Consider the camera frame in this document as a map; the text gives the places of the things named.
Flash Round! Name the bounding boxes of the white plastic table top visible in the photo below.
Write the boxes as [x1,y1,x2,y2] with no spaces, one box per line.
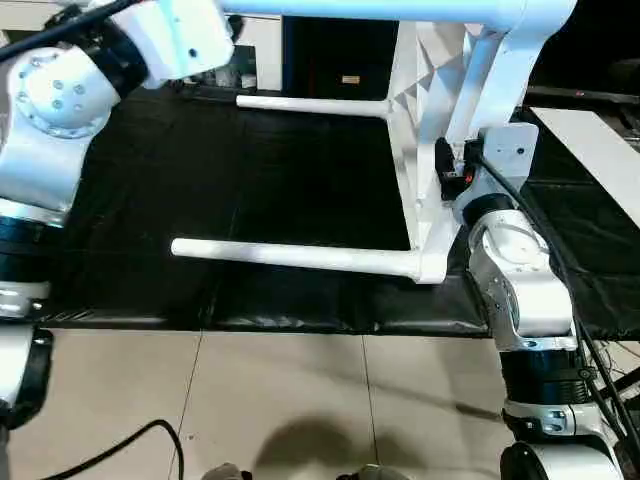
[384,0,579,286]

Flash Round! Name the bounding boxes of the white plastic table leg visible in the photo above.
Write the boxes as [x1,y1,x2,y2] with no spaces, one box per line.
[234,94,394,121]
[169,238,426,284]
[219,0,531,24]

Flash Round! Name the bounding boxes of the white flat board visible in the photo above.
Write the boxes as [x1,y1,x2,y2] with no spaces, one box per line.
[529,105,640,226]

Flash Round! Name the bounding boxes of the white glass-door cabinet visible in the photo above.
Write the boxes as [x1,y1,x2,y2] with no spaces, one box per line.
[0,0,284,94]

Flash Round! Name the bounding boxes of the black metal rod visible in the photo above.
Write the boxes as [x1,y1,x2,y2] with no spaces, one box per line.
[589,372,640,401]

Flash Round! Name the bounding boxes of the dark left robot foot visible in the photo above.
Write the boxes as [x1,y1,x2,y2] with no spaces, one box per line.
[207,462,251,480]

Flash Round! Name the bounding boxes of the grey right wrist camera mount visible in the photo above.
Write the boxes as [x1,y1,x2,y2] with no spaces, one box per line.
[479,124,540,201]

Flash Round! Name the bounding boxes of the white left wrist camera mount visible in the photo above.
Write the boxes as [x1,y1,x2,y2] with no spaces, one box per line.
[109,0,236,92]

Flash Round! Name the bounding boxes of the black cable on floor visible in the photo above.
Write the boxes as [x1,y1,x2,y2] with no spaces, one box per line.
[47,418,185,480]

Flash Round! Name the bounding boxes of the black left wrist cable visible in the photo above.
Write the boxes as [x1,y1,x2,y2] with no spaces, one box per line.
[0,0,131,61]

